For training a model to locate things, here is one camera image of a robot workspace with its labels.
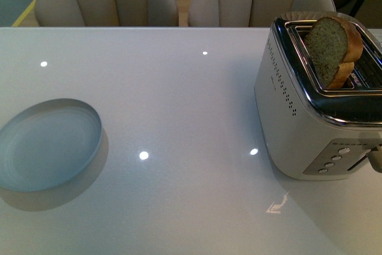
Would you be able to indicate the white round plate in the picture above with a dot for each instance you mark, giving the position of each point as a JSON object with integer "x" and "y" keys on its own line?
{"x": 48, "y": 144}

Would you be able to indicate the slice of brown bread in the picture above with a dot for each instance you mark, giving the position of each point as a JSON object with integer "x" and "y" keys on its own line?
{"x": 334, "y": 45}

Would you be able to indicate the white chrome two-slot toaster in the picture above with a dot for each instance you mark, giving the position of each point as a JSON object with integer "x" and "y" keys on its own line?
{"x": 312, "y": 133}

